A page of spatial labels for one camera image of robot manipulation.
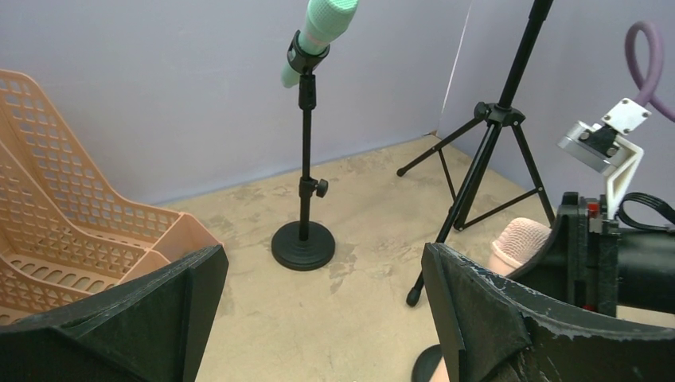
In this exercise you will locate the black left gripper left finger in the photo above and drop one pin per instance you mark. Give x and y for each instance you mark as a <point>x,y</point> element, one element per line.
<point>153,328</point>

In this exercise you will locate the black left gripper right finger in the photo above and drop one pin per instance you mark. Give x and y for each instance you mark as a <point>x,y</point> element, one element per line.
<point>491,328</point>

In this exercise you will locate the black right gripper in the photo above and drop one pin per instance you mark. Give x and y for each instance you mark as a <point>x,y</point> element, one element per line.
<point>598,260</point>

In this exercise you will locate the pink toy microphone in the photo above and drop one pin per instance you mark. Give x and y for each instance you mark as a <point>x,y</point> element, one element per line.
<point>521,239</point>

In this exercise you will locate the black mic stand with green mic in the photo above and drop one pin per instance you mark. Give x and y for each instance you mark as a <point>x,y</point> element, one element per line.
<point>305,245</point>

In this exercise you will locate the mint green toy microphone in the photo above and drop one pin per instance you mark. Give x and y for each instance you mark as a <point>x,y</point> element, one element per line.
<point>325,21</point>

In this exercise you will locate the black mic stand for pink mic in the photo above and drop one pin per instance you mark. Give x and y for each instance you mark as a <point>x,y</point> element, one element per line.
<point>430,366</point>

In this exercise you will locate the orange plastic file organizer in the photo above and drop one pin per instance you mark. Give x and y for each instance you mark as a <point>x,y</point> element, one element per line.
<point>66,234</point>

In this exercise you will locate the black tripod music stand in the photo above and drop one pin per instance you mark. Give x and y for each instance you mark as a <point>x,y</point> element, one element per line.
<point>497,116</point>

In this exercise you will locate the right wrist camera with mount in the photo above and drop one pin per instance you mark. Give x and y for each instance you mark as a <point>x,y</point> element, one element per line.
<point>604,147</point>

